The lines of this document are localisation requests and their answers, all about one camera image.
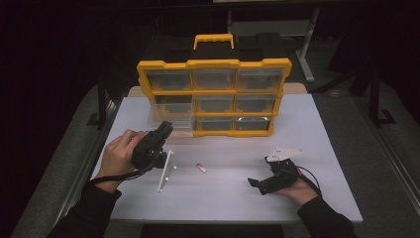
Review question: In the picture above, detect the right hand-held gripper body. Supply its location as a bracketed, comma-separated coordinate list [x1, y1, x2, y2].
[260, 147, 305, 196]

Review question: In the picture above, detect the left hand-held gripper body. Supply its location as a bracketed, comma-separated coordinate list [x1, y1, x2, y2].
[131, 123, 177, 193]

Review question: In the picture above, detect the clear plastic organizer drawer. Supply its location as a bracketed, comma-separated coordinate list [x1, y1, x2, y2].
[147, 102, 197, 139]

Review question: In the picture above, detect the yellow black organizer cabinet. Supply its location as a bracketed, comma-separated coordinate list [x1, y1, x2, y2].
[136, 33, 293, 139]

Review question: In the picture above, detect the person's right hand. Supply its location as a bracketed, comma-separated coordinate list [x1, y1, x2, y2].
[274, 175, 320, 208]

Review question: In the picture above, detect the person's left hand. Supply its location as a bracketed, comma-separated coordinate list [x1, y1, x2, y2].
[94, 129, 150, 194]

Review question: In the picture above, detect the black metal stand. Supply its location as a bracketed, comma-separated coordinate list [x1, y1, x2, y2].
[368, 67, 397, 129]
[86, 76, 110, 129]

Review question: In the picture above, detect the set of clear drawers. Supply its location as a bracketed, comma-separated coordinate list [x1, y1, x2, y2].
[146, 67, 285, 132]

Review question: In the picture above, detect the white desk with metal legs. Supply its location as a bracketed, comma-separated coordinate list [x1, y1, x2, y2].
[226, 6, 322, 83]

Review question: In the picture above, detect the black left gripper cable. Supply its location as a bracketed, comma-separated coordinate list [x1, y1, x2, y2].
[88, 154, 160, 185]

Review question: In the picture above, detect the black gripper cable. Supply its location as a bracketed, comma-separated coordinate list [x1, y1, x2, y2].
[88, 154, 160, 185]
[289, 165, 323, 197]

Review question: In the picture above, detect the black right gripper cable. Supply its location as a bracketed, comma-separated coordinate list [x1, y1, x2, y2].
[289, 165, 323, 197]

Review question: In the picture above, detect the metal floor rail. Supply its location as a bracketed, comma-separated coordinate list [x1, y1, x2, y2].
[355, 94, 420, 213]
[49, 98, 122, 238]

